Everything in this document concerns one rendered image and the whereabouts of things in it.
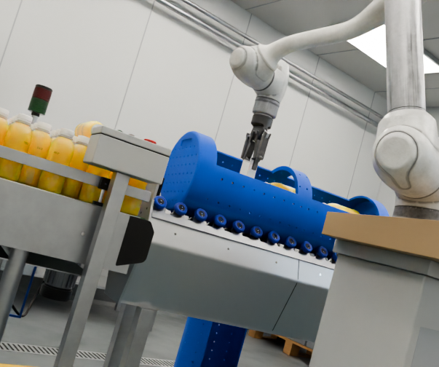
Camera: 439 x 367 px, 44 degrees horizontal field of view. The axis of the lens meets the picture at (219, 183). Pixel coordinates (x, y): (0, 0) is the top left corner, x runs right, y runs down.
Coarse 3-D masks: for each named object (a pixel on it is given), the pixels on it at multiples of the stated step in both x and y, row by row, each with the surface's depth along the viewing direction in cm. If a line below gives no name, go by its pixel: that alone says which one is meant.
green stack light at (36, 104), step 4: (32, 100) 197; (36, 100) 196; (40, 100) 197; (44, 100) 197; (32, 104) 196; (36, 104) 196; (40, 104) 197; (44, 104) 198; (48, 104) 200; (28, 108) 197; (32, 108) 196; (36, 108) 196; (40, 108) 197; (44, 108) 198; (36, 112) 198; (40, 112) 197; (44, 112) 199
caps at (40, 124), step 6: (0, 108) 146; (6, 114) 147; (18, 114) 146; (24, 114) 146; (12, 120) 158; (24, 120) 146; (30, 120) 147; (36, 126) 152; (42, 126) 151; (48, 126) 152; (54, 132) 163; (60, 132) 151; (66, 132) 151; (72, 132) 152
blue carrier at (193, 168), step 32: (192, 160) 179; (224, 160) 205; (192, 192) 176; (224, 192) 179; (256, 192) 184; (288, 192) 191; (320, 192) 224; (256, 224) 190; (288, 224) 193; (320, 224) 198
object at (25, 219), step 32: (0, 192) 139; (32, 192) 143; (0, 224) 140; (32, 224) 143; (64, 224) 147; (96, 224) 151; (128, 224) 155; (0, 256) 143; (32, 256) 162; (64, 256) 148; (128, 256) 156; (0, 288) 142; (0, 320) 141
